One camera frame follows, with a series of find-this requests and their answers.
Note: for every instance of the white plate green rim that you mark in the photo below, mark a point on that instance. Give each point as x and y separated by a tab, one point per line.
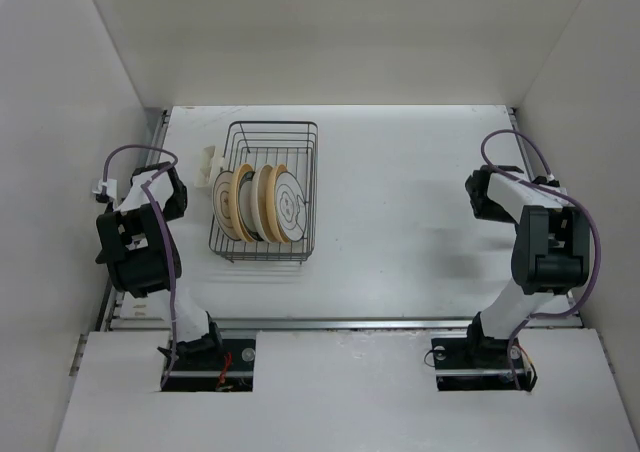
291	207
221	204

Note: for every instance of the yellow bear plate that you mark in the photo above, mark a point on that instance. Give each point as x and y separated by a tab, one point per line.
234	209

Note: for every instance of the cream white plate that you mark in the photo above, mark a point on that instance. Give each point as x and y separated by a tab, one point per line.
258	203

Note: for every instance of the plate with patterned blue rim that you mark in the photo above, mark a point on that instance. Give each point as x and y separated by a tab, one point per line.
248	206

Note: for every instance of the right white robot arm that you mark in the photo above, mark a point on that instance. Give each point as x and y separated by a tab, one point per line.
492	327

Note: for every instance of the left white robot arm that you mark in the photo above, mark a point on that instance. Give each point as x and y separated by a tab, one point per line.
142	259

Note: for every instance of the grey wire dish rack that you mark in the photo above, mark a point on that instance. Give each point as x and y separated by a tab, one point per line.
292	143

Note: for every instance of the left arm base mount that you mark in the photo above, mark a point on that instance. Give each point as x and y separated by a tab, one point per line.
231	370

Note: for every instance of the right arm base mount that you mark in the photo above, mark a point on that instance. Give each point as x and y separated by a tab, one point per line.
494	370

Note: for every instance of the front aluminium rail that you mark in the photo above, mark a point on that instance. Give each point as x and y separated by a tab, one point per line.
308	324

